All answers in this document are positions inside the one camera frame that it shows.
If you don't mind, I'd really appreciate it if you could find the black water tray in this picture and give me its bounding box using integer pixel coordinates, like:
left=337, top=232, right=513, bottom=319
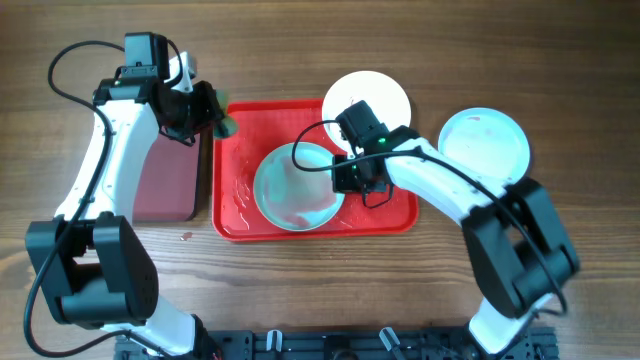
left=133, top=135, right=201, bottom=223

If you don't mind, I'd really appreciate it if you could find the red plastic tray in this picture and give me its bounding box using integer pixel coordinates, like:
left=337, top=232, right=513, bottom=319
left=212, top=99, right=419, bottom=243

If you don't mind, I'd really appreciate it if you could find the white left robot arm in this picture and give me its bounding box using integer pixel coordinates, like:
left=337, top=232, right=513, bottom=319
left=23, top=80, right=225, bottom=359

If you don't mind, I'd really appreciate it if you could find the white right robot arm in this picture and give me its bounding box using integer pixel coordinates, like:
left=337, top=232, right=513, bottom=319
left=331, top=135, right=580, bottom=355

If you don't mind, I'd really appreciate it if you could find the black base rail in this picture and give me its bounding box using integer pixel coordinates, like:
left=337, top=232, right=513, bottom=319
left=114, top=324, right=559, bottom=360

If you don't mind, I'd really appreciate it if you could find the white plate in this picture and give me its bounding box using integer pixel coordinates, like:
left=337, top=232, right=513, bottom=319
left=321, top=70, right=412, bottom=157

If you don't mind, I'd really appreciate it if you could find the light blue plate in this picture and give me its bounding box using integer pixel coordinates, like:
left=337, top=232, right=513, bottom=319
left=437, top=107, right=531, bottom=183
left=253, top=142, right=345, bottom=232

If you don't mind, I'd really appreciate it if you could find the green and yellow sponge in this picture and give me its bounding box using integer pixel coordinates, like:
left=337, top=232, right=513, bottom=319
left=213, top=89, right=238, bottom=140

